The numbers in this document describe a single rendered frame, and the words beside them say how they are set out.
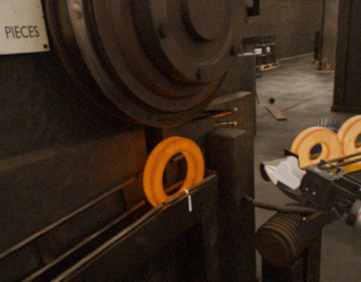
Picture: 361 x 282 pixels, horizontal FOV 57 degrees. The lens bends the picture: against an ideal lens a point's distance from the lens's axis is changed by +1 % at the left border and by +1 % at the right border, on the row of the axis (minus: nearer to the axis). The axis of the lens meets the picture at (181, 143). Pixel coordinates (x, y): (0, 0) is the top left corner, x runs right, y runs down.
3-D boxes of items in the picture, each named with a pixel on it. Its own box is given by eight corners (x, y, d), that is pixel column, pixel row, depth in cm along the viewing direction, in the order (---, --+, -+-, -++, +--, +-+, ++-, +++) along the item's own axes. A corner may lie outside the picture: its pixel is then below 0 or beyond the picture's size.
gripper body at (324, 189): (318, 156, 73) (376, 183, 66) (305, 188, 77) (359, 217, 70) (303, 167, 68) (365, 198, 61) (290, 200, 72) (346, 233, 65)
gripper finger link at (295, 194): (285, 174, 76) (321, 194, 71) (282, 181, 77) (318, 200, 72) (274, 181, 73) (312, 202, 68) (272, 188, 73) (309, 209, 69)
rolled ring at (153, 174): (202, 129, 84) (192, 128, 86) (147, 150, 71) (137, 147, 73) (206, 196, 89) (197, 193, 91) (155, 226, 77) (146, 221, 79)
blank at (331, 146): (287, 132, 100) (293, 135, 97) (333, 120, 102) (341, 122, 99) (291, 179, 105) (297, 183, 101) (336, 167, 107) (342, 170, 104)
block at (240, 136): (207, 205, 105) (202, 132, 98) (222, 196, 110) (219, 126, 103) (236, 215, 98) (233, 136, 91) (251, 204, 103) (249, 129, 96)
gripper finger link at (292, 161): (277, 146, 79) (314, 164, 73) (270, 167, 81) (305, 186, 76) (271, 149, 76) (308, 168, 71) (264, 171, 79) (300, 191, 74)
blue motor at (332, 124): (305, 169, 267) (306, 128, 257) (308, 147, 317) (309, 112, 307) (349, 172, 256) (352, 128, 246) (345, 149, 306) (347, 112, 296)
